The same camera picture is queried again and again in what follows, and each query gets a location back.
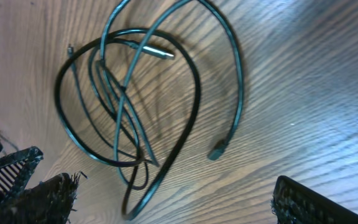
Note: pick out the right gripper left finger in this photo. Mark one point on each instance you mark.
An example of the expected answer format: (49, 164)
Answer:
(51, 201)

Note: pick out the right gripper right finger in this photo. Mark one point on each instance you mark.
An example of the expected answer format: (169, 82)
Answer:
(295, 203)

